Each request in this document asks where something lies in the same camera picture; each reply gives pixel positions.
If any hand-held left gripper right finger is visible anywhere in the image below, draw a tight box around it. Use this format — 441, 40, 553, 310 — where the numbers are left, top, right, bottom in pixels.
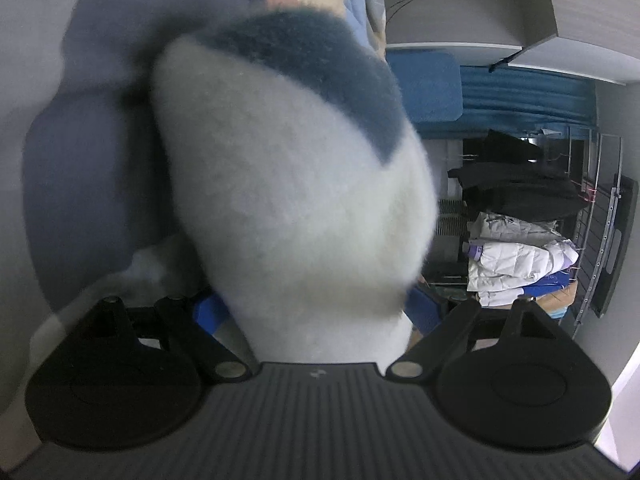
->
387, 286, 557, 382

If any white puffer jacket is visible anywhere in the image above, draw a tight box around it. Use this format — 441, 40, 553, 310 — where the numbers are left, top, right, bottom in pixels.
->
466, 211, 582, 307

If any black hanging coat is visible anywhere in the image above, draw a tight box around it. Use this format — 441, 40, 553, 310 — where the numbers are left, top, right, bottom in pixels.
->
446, 129, 592, 222

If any cardboard box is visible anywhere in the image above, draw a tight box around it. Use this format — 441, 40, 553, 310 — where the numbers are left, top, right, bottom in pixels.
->
539, 280, 582, 322

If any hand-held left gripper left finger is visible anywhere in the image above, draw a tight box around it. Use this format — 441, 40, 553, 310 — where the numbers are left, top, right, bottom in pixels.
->
91, 294, 250, 382

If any black flat panel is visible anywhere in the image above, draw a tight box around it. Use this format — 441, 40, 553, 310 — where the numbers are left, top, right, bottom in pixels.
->
590, 174, 639, 319

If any checked blanket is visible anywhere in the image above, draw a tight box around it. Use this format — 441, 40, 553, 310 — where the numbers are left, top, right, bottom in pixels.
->
22, 0, 401, 311

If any blue curtain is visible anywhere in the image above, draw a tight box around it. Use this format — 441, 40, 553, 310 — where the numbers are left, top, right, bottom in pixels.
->
459, 64, 599, 130

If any white and blue fleece blanket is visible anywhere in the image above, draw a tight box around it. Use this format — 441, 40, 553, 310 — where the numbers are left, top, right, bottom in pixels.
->
120, 7, 442, 364

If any metal clothes rack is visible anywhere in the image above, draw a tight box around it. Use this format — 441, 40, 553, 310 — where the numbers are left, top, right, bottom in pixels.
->
564, 126, 627, 342

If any white radiator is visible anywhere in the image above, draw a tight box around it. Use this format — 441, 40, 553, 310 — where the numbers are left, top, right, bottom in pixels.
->
436, 198, 472, 265

